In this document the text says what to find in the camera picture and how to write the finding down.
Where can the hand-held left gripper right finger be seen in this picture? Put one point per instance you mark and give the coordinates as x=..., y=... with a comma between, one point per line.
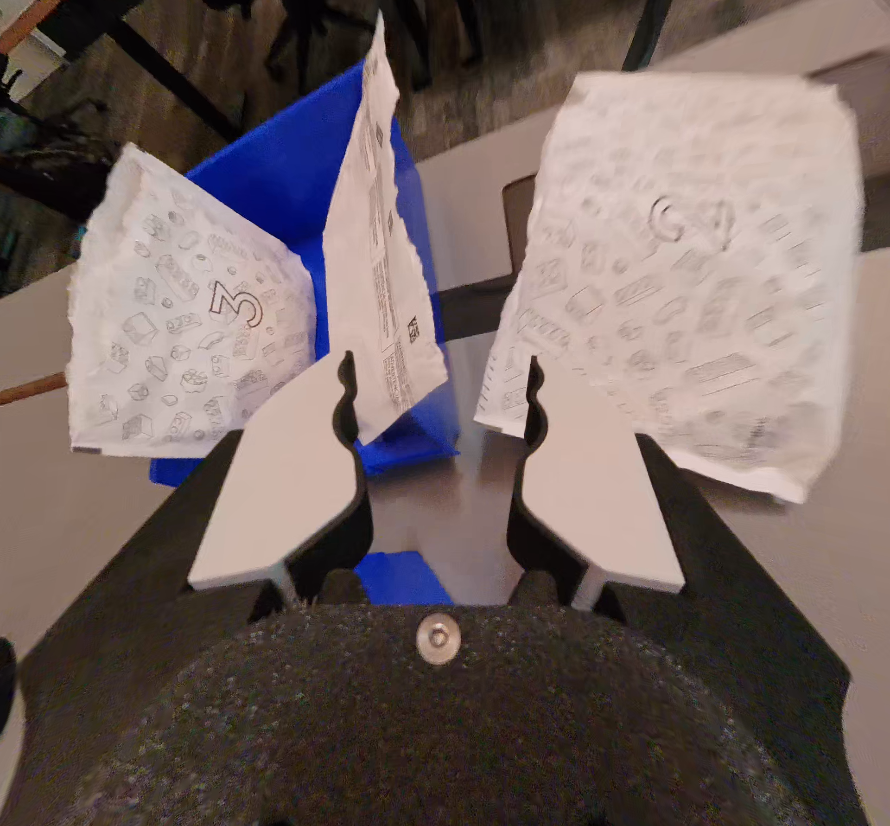
x=598, y=506

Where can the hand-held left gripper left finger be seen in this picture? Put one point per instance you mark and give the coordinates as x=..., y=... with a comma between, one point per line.
x=278, y=492

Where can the white printed paper bag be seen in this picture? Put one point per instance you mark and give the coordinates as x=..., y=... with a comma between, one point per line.
x=174, y=325
x=695, y=283
x=382, y=269

